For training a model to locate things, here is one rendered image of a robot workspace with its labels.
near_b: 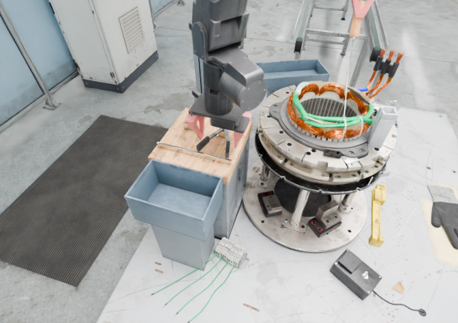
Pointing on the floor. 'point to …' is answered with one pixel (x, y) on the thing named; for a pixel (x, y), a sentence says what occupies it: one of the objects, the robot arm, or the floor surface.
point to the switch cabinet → (105, 28)
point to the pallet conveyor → (371, 33)
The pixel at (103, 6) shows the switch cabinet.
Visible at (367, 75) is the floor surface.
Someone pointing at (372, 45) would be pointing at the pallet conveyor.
